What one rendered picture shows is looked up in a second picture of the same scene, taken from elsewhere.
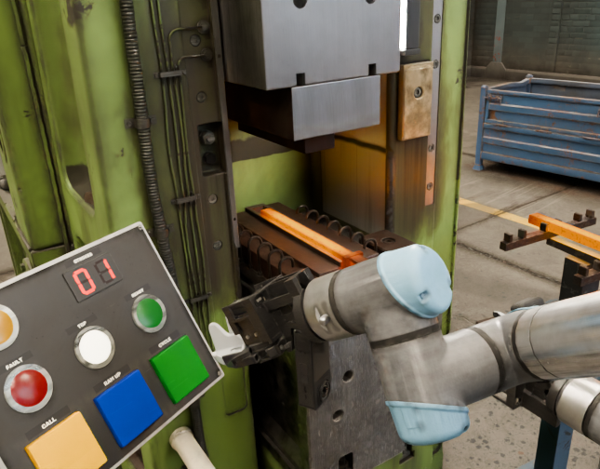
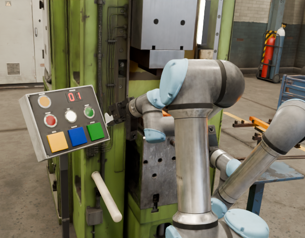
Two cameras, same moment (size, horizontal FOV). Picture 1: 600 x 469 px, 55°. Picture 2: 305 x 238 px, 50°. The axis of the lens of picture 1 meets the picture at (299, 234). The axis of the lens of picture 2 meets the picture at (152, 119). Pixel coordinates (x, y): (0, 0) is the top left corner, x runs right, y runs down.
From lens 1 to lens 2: 0.70 m
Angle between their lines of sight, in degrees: 9
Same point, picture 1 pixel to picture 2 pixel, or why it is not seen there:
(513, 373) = not seen: hidden behind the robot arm
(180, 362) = (96, 129)
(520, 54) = not seen: outside the picture
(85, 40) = (85, 26)
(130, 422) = (77, 140)
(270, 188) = not seen: hidden behind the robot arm
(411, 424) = (147, 134)
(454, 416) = (159, 133)
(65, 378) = (60, 121)
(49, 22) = (76, 20)
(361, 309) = (141, 104)
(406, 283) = (151, 96)
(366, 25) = (180, 32)
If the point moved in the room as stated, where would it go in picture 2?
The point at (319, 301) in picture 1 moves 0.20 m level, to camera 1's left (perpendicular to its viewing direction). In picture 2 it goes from (132, 103) to (82, 98)
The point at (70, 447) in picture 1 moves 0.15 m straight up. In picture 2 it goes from (58, 140) to (57, 105)
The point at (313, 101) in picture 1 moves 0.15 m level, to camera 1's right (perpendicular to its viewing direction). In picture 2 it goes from (157, 55) to (186, 58)
